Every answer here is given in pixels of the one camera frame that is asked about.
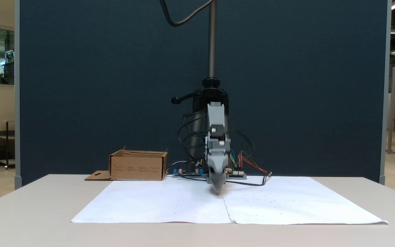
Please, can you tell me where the framed wall window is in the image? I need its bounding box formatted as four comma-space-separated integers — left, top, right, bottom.
0, 23, 15, 89

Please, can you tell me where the black camera cable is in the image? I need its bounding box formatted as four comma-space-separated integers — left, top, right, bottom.
159, 0, 216, 27

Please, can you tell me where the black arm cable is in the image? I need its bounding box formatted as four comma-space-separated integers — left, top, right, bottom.
178, 110, 207, 169

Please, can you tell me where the black shelf cart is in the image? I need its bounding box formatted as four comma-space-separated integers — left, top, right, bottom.
0, 120, 15, 169

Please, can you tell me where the blue circuit board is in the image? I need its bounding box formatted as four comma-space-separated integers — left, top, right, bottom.
172, 167, 205, 178

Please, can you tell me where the brown cardboard box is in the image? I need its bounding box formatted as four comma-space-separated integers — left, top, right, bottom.
84, 146, 169, 181

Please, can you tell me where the dark blue partition panel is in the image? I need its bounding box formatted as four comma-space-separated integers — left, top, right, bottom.
14, 0, 392, 188

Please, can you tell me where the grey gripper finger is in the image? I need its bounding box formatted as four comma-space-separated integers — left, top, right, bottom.
208, 165, 219, 194
218, 165, 229, 194

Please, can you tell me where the red orange wire bundle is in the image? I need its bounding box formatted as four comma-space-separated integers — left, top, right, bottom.
238, 150, 270, 175

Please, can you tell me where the white paper sheet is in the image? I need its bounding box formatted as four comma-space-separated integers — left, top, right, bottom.
71, 176, 389, 225

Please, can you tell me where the grey circuit board with wires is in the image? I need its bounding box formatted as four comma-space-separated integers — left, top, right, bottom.
226, 168, 248, 180

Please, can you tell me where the black tripod with metal pole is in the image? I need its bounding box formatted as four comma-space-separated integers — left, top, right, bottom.
171, 0, 232, 168

